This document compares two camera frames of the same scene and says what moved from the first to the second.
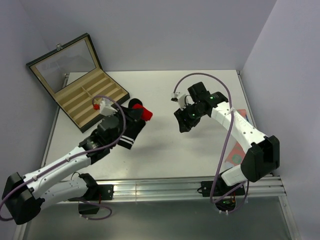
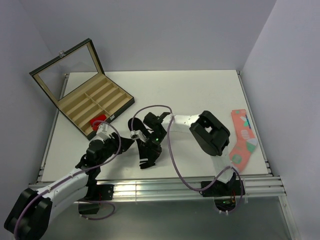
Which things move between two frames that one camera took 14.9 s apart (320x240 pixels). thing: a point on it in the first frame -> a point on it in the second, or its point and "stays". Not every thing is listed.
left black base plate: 106,191 stays
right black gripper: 181,115 -> 154,150
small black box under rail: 88,209 stays
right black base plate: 220,189 stays
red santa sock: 146,115 -> 101,117
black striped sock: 133,128 -> 149,152
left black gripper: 134,114 -> 115,141
